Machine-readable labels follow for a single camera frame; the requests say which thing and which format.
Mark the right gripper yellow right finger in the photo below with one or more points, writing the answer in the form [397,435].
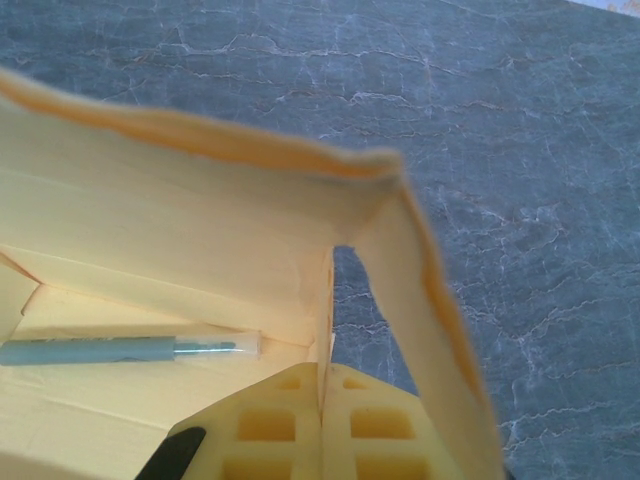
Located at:
[375,430]

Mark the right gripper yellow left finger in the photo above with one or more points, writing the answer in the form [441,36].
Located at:
[265,425]

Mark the grey pen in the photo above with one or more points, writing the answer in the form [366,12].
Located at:
[100,350]

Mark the yellow paper box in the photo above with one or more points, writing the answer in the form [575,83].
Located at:
[175,225]

